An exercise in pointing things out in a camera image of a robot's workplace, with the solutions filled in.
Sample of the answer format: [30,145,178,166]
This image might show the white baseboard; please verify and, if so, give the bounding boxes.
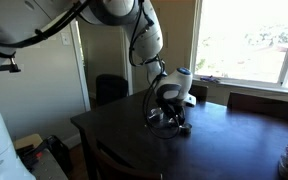
[62,133,82,150]

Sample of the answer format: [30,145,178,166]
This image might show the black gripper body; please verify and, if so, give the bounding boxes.
[155,97,186,118]

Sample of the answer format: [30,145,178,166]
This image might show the white door frame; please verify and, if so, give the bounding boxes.
[68,19,134,113]

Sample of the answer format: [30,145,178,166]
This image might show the curved back wooden chair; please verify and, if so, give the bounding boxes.
[83,131,164,180]

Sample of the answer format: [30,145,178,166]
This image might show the dark wooden dining chair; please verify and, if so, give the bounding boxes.
[226,91,288,124]
[187,83,209,103]

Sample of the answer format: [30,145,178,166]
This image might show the grey mottled board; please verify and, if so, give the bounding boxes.
[30,148,69,180]

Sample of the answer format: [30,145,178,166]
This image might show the half cup steel measuring cup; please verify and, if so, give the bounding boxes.
[149,107,165,115]

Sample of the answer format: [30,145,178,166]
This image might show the small steel measuring cup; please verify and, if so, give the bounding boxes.
[178,122,194,135]

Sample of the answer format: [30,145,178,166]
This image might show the white light switch plate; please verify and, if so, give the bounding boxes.
[60,31,71,46]

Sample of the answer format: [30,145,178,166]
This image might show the purple item on sill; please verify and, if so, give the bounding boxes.
[199,75,220,84]

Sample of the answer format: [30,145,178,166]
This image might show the black tool bag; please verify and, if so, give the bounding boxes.
[17,134,73,174]

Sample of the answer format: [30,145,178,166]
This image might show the black upholstered chair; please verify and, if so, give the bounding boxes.
[95,73,129,108]

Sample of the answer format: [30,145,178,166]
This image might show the beige box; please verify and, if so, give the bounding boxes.
[13,133,44,150]

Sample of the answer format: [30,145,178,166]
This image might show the white framed window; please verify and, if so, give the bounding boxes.
[187,0,288,96]

